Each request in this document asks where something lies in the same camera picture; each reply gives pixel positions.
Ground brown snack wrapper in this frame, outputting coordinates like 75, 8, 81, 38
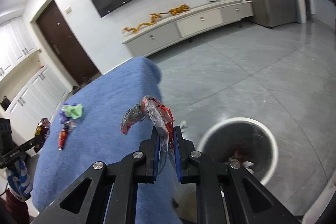
35, 118, 51, 148

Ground large red snack bag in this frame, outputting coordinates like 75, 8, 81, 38
121, 95, 175, 170

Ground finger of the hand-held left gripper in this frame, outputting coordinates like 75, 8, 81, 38
25, 135, 47, 154

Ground purple wrapper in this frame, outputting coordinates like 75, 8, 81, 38
60, 111, 77, 133

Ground long golden dragon figurine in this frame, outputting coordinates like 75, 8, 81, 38
122, 13, 169, 35

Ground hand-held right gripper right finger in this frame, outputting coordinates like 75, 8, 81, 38
173, 126, 301, 224

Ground white trash bin black liner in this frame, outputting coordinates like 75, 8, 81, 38
197, 117, 278, 186

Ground person's left hand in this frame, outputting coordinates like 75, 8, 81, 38
5, 158, 33, 202

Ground small red snack wrapper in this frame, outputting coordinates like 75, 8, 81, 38
58, 129, 69, 151

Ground short golden dragon figurine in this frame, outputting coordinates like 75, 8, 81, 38
169, 4, 190, 17

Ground brown door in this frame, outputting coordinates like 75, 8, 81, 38
36, 1, 100, 85

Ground white base cabinets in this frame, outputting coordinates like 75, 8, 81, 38
5, 65, 73, 159

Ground white grey television stand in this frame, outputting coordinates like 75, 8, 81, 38
121, 0, 255, 58

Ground green paper wrapper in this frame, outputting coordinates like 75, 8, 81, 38
61, 102, 84, 120

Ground white wall cabinets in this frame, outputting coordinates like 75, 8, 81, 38
0, 20, 38, 78

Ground person's left forearm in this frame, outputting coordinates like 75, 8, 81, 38
5, 189, 30, 224

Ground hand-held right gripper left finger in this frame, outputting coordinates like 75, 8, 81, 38
31, 126, 161, 224

